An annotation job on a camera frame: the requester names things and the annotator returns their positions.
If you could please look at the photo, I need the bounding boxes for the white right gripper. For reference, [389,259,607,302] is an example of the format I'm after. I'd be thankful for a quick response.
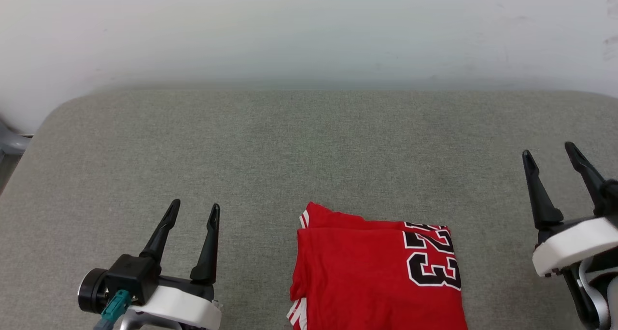
[522,142,618,277]

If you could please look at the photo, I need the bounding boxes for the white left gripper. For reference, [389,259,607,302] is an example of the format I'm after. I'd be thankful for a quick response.
[126,199,223,330]

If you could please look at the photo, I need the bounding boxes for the red basketball jersey number 23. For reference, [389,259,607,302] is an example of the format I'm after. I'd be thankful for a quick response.
[288,201,468,330]

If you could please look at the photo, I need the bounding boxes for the teal cable connector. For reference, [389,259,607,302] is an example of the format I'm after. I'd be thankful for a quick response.
[93,289,132,330]

